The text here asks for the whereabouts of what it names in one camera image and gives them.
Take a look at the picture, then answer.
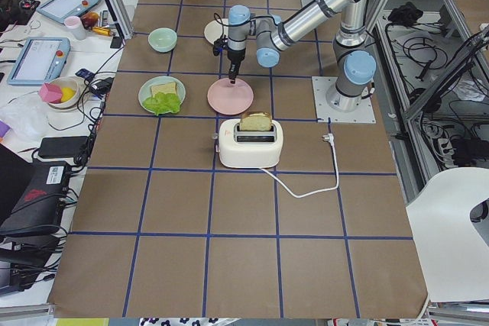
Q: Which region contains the white toaster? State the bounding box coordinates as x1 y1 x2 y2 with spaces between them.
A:
216 119 283 169

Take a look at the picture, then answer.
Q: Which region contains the bread slice in toaster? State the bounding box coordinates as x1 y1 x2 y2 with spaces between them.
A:
239 111 272 131

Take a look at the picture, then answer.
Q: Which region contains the blue teach pendant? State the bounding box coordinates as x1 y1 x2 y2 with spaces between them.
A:
7 37 71 86
37 0 101 24

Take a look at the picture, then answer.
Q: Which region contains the bread slice on plate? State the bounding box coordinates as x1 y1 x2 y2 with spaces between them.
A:
150 82 177 97

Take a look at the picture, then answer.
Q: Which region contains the white cup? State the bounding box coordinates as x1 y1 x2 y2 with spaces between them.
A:
63 16 86 40

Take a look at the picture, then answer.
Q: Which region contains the red yellow mango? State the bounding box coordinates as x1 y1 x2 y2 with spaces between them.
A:
80 11 99 31

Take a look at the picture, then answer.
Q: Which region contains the green bowl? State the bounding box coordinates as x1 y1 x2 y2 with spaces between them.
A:
147 27 177 53

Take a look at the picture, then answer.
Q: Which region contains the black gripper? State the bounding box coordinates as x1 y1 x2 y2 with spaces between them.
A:
228 49 245 86

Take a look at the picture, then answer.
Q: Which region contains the black laptop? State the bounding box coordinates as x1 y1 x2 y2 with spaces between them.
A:
1 161 71 237

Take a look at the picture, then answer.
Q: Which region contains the white plate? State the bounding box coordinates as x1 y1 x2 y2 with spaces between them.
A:
203 18 228 45

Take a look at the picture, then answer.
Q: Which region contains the pink plate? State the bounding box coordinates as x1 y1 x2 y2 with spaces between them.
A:
207 78 254 115

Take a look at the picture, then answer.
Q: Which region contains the green plate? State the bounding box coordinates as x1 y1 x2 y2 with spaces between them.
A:
138 76 186 115

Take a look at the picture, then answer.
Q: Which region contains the white toaster power cable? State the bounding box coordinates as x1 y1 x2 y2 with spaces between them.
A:
257 133 341 199

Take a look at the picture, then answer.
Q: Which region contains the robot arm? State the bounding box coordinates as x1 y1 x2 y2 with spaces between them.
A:
224 0 367 86

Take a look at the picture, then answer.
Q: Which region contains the green lettuce leaf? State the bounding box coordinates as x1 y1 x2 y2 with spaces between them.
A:
142 93 181 115

